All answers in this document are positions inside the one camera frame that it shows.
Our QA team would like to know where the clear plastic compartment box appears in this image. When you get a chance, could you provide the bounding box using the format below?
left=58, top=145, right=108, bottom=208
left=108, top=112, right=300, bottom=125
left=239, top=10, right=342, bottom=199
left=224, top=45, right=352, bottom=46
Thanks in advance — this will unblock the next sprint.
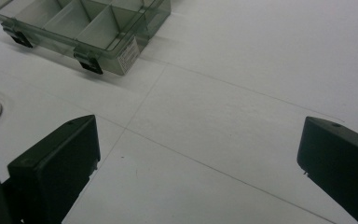
left=0, top=0, right=172, bottom=77

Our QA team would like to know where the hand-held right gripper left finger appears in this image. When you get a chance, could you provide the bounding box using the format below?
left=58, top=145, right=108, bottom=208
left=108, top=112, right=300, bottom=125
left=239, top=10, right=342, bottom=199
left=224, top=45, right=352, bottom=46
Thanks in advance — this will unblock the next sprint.
left=1, top=114, right=102, bottom=224

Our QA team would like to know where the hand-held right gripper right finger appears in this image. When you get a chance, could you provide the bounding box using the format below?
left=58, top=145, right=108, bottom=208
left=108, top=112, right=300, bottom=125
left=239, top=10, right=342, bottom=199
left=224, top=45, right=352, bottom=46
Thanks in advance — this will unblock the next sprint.
left=296, top=116, right=358, bottom=224

